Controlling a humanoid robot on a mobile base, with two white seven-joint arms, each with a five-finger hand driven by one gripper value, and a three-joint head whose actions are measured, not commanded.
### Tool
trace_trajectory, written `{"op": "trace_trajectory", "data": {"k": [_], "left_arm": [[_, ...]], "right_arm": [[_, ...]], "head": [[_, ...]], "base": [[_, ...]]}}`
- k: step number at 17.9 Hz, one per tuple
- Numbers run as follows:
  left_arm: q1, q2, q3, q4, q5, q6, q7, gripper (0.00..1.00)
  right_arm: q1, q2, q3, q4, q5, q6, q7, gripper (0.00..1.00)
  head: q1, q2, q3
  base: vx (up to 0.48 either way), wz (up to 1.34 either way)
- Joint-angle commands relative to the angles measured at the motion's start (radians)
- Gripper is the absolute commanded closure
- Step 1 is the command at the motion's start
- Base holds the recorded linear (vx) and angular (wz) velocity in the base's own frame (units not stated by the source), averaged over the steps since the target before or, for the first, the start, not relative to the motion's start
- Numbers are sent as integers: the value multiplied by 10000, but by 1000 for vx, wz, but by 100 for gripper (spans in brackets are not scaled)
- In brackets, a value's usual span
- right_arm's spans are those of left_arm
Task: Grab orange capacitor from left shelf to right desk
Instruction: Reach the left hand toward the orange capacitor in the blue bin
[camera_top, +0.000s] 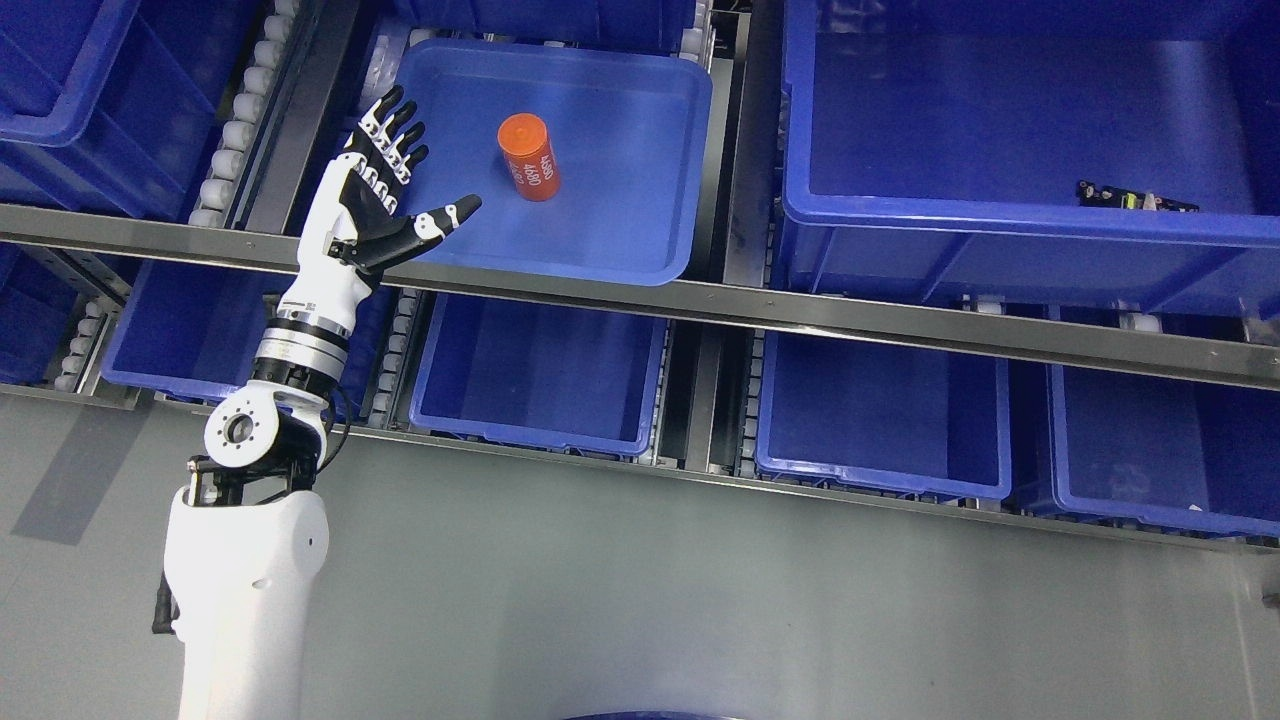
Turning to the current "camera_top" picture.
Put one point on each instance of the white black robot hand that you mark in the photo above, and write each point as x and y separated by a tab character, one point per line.
355	229

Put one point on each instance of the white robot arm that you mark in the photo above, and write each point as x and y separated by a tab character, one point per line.
247	534

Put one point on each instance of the steel shelf rack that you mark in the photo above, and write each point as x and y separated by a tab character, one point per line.
745	167

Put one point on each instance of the blue bin lower middle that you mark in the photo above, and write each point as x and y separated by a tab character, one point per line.
539	375

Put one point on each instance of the shallow blue plastic tray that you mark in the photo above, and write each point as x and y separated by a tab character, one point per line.
628	132

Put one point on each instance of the blue bin upper left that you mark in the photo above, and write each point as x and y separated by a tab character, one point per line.
108	107

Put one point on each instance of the blue bin far left lower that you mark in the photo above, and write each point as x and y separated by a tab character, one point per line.
35	311

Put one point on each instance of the blue bin top centre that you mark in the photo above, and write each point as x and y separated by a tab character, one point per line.
649	26

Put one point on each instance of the large blue bin upper right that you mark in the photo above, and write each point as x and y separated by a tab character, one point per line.
933	150

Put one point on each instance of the blue bin lower centre right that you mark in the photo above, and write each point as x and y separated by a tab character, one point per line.
899	420

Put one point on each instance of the small black circuit board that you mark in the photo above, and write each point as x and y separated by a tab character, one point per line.
1092	195

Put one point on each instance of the blue bin lower far right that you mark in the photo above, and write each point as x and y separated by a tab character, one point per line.
1179	456

